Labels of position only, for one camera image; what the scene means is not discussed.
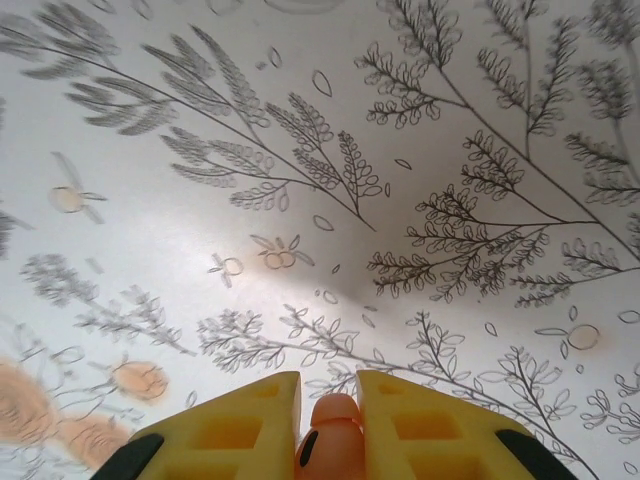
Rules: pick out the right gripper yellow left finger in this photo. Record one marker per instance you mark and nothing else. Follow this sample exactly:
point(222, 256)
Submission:
point(225, 440)

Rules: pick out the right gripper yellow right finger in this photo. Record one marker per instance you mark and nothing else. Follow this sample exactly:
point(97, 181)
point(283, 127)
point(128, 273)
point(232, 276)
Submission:
point(425, 440)

